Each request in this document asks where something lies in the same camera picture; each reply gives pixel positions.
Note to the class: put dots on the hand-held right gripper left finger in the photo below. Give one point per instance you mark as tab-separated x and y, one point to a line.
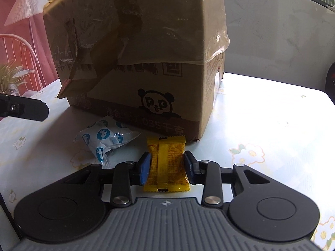
144	168

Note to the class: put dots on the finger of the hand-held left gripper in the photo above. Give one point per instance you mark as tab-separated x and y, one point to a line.
21	108

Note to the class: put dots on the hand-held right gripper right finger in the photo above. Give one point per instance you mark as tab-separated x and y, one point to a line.
189	167

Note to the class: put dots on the brown cardboard box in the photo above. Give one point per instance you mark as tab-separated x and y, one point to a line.
138	49

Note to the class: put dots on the white blue-dotted snack packet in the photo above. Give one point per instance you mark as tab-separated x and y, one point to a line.
104	138

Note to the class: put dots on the yellow snack packet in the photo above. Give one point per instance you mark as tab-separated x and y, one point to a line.
167	162

